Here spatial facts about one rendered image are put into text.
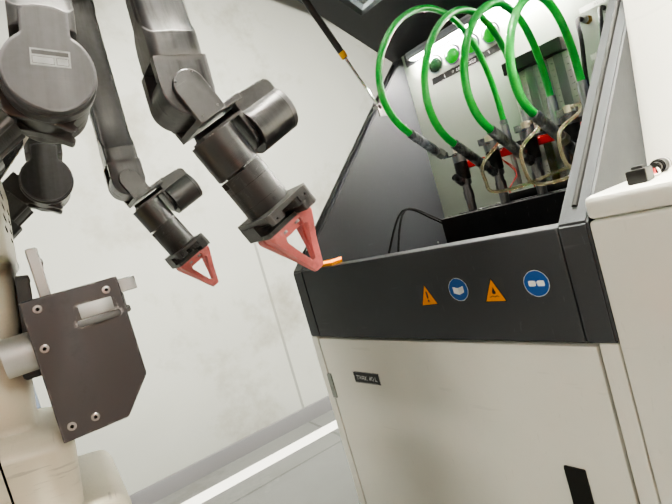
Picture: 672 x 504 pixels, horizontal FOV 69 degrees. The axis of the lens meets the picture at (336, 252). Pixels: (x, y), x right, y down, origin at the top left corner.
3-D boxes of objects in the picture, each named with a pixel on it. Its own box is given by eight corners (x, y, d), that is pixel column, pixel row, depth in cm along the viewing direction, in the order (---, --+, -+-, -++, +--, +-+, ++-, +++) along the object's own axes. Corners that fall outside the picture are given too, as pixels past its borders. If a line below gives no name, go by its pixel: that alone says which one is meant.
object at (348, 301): (320, 336, 114) (301, 271, 113) (334, 330, 117) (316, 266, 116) (586, 343, 65) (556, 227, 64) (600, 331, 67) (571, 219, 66)
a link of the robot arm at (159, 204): (127, 211, 93) (131, 206, 88) (155, 190, 96) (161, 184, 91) (152, 239, 95) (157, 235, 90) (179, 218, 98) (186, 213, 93)
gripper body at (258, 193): (280, 208, 65) (244, 163, 63) (315, 194, 56) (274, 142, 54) (245, 239, 62) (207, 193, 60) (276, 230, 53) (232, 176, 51)
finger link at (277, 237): (319, 253, 67) (276, 199, 64) (345, 249, 61) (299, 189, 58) (285, 286, 64) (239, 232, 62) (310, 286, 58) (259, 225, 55)
